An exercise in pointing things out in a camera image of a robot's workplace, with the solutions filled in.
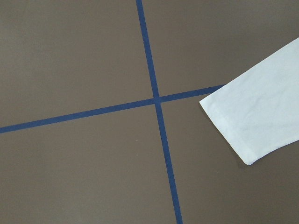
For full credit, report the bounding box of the white long-sleeve printed shirt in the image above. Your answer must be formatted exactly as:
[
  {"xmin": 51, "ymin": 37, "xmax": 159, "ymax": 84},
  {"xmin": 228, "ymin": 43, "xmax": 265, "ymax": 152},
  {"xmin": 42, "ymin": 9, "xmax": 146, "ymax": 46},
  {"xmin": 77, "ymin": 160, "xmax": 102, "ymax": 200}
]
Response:
[{"xmin": 200, "ymin": 40, "xmax": 299, "ymax": 165}]

